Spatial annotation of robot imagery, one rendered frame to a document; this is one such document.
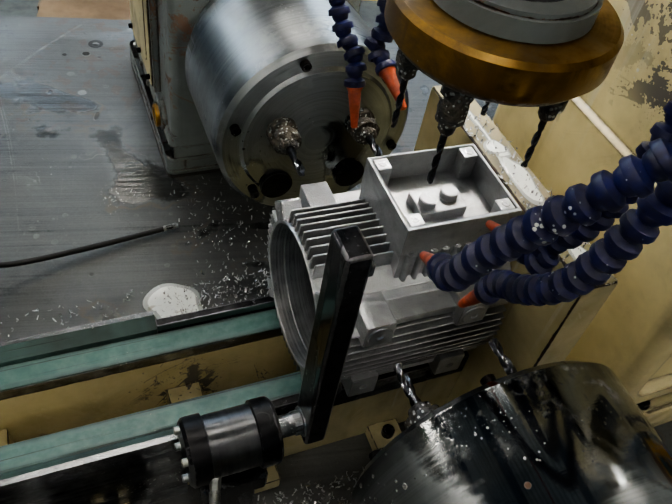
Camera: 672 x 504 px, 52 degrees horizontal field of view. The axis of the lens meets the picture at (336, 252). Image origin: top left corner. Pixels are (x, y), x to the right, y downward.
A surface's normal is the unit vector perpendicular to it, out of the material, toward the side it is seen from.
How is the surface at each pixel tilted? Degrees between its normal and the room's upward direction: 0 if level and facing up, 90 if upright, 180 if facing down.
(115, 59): 0
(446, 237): 90
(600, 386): 21
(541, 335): 90
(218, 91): 66
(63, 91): 0
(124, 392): 90
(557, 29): 90
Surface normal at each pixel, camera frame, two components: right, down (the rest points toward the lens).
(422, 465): -0.63, -0.28
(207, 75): -0.82, -0.07
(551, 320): -0.93, 0.18
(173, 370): 0.36, 0.73
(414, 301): 0.14, -0.66
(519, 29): -0.09, 0.73
